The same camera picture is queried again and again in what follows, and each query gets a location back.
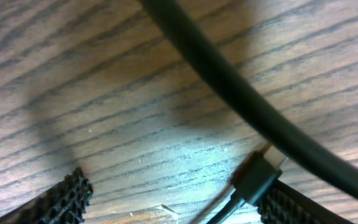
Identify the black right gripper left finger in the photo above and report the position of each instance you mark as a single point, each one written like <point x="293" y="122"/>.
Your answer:
<point x="64" y="203"/>

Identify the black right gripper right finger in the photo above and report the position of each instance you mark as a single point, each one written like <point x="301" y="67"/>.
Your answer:
<point x="284" y="205"/>

